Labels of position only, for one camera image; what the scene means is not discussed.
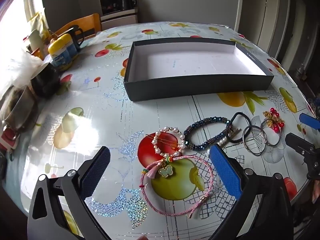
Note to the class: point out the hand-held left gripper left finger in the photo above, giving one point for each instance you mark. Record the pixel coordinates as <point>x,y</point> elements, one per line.
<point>96,170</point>

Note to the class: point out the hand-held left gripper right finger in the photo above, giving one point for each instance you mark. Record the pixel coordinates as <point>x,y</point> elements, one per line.
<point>225,172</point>

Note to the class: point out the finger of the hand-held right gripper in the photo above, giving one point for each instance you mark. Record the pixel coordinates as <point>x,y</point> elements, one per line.
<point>311,123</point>
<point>298,142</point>

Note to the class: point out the thin grey bangle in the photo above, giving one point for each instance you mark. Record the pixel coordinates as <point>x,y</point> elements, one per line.
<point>282,140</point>

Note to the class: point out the pearl hair pin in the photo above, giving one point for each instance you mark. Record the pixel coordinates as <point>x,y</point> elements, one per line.
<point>226,139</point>

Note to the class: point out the red bead gold ornament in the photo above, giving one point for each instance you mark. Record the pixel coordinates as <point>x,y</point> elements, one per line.
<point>273,120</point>

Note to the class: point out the thin gold hair pin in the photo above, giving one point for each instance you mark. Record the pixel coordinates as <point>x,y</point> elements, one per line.
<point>162,140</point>

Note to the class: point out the black cardboard box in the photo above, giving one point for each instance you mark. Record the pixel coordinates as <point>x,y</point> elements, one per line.
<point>200,85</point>

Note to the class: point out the red and white mug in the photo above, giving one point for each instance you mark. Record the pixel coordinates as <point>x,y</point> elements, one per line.
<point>8,137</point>

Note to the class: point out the black bowl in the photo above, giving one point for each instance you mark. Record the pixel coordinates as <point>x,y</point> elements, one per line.
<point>45,80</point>

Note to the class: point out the yellow lid plastic container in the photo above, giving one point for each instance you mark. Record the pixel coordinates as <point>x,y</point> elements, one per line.
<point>60,52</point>
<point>75,47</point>

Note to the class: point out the clear plastic bag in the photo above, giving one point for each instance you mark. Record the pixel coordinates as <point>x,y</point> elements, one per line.
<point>17,65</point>

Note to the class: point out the black mug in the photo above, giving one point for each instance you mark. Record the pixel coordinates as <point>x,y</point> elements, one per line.
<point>75,36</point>

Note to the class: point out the white ceramic jug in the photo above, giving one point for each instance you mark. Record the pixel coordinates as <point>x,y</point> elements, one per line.
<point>35,40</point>

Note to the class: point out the wooden chair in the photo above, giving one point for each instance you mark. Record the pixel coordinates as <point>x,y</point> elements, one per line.
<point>85,23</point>

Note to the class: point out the white cabinet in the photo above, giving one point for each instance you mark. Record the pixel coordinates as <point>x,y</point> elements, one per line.
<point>120,20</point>

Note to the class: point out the yellow packet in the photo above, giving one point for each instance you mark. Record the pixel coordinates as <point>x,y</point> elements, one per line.
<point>40,23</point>

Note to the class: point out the bright window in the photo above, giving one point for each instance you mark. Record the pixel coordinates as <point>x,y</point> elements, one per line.
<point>15,12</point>

